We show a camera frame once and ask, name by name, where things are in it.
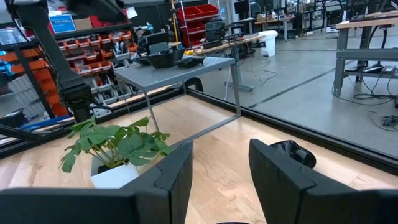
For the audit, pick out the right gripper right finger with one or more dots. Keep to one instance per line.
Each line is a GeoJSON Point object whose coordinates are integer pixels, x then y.
{"type": "Point", "coordinates": [286, 193]}

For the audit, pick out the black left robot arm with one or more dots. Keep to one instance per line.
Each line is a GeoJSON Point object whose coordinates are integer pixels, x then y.
{"type": "Point", "coordinates": [46, 46]}

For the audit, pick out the wooden desk with grey leg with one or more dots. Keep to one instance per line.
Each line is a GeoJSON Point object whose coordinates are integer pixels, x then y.
{"type": "Point", "coordinates": [236, 77]}

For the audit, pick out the black leaf-shaped mini plate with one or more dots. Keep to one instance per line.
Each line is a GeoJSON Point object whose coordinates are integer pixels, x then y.
{"type": "Point", "coordinates": [141, 61]}
{"type": "Point", "coordinates": [298, 154]}

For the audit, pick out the grey perforated metal shelf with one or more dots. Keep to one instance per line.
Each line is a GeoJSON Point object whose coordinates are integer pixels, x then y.
{"type": "Point", "coordinates": [174, 74]}

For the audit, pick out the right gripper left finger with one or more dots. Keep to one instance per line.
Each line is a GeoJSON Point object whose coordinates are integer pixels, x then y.
{"type": "Point", "coordinates": [174, 186]}

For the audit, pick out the cardboard box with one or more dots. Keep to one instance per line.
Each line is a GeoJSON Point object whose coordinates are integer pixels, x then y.
{"type": "Point", "coordinates": [83, 23]}

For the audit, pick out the black wavy square mini plate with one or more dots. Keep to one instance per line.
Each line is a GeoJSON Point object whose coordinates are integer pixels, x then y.
{"type": "Point", "coordinates": [164, 60]}

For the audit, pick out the small black square footed plate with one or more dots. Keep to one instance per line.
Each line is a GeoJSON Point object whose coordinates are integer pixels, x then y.
{"type": "Point", "coordinates": [189, 62]}

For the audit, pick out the white trash bin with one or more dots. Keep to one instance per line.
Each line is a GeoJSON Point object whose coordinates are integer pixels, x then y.
{"type": "Point", "coordinates": [269, 43]}

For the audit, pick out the storage rack with orange bins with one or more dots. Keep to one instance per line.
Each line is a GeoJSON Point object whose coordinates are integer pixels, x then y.
{"type": "Point", "coordinates": [93, 56]}

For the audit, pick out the wooden workbench with grey legs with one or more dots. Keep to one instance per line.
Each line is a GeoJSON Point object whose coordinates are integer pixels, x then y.
{"type": "Point", "coordinates": [360, 54]}

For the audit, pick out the red bin rack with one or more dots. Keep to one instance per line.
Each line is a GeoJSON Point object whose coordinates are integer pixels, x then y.
{"type": "Point", "coordinates": [192, 14]}

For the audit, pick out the blue sign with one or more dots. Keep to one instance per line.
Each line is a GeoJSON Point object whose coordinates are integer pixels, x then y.
{"type": "Point", "coordinates": [62, 24]}

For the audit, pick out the black equipment on desk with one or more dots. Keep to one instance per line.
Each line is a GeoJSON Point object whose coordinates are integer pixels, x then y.
{"type": "Point", "coordinates": [214, 31]}

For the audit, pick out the green plant in white pot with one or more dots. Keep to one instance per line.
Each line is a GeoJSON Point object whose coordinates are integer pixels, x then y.
{"type": "Point", "coordinates": [102, 137]}

